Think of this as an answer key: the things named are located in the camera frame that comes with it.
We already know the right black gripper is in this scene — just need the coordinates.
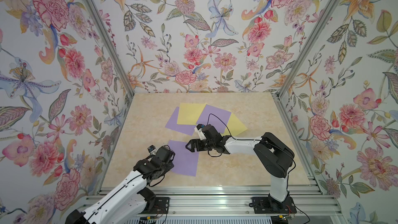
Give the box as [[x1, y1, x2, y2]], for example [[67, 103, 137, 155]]
[[185, 138, 216, 152]]

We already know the purple paper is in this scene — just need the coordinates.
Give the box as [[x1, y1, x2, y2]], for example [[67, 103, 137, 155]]
[[168, 140, 199, 177], [165, 107, 195, 136], [197, 105, 232, 134]]

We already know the yellow paper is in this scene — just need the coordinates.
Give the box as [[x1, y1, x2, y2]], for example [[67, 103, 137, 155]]
[[222, 113, 247, 136], [177, 103, 206, 125]]

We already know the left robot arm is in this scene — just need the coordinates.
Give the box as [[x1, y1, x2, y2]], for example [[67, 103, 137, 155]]
[[65, 145, 175, 224]]

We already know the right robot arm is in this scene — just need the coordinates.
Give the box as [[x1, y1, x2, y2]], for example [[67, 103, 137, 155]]
[[185, 124, 295, 204]]

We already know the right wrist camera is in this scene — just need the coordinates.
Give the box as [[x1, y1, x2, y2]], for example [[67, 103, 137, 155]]
[[195, 124, 206, 140]]

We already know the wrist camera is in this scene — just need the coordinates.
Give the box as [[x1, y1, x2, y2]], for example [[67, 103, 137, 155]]
[[195, 124, 206, 140], [148, 145, 157, 155]]

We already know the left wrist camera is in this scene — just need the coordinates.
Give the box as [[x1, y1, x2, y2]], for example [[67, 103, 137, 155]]
[[148, 145, 157, 155]]

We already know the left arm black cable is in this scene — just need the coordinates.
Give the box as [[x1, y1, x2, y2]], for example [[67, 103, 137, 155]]
[[148, 174, 165, 188]]

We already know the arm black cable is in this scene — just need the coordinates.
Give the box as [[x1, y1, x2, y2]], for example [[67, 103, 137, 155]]
[[207, 113, 262, 158], [148, 174, 165, 188]]

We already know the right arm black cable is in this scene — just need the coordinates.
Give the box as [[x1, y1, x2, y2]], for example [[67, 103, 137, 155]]
[[207, 113, 262, 158]]

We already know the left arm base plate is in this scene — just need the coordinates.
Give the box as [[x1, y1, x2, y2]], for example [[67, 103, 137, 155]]
[[141, 197, 170, 216]]

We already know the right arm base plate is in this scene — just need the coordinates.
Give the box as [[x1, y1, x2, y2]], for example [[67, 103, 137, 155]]
[[249, 196, 297, 215]]

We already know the right aluminium corner post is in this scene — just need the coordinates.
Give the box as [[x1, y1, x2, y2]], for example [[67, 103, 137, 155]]
[[276, 0, 355, 99]]

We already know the aluminium corner post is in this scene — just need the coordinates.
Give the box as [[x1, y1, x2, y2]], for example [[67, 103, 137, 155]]
[[276, 0, 355, 99], [69, 0, 135, 97]]

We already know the left aluminium corner post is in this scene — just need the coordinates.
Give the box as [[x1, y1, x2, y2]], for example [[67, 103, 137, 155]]
[[69, 0, 135, 97]]

